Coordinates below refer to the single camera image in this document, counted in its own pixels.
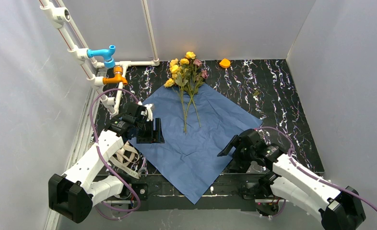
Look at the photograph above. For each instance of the orange plastic piece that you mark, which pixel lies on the orange plastic piece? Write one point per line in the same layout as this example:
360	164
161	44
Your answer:
225	63

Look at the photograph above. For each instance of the white pvc pipe frame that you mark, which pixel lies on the white pvc pipe frame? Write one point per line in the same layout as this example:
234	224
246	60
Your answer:
62	21

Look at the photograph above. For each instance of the orange plastic tap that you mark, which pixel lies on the orange plastic tap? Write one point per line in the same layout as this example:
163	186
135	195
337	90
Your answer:
119	77

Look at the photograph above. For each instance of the aluminium extrusion frame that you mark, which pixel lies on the aluminium extrusion frame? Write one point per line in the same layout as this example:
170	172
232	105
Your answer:
80	145

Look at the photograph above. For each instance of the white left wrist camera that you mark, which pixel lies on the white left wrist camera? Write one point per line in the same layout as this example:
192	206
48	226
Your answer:
148	112

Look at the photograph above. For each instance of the yellow fake flower bunch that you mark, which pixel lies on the yellow fake flower bunch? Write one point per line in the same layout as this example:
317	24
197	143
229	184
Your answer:
181	71

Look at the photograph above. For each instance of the brown pink fake flower bunch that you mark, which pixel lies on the brown pink fake flower bunch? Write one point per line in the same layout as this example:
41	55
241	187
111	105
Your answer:
197	77

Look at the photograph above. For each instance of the blue plastic tap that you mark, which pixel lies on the blue plastic tap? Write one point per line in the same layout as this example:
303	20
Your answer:
106	54

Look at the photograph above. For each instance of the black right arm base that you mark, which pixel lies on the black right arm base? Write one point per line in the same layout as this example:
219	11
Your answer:
267	205

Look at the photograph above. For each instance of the small fallen dry leaf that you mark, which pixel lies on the small fallen dry leaf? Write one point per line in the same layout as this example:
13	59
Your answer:
256	93

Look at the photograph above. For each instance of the silver open-end wrench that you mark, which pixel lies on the silver open-end wrench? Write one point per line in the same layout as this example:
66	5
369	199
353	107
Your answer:
142	171

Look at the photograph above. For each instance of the cream printed ribbon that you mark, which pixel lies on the cream printed ribbon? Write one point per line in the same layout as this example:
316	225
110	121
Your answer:
124	158

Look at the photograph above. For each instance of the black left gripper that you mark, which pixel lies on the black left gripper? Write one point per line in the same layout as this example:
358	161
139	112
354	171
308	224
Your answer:
147	133

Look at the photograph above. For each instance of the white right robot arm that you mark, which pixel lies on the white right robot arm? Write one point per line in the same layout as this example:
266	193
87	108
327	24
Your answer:
335	209

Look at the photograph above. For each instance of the blue wrapping paper sheet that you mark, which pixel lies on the blue wrapping paper sheet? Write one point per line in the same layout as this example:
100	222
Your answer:
189	157

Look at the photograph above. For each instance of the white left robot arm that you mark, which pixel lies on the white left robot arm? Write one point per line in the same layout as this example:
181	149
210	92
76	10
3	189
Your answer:
74	193

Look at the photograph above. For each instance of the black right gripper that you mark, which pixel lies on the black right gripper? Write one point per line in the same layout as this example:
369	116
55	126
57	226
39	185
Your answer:
238	145

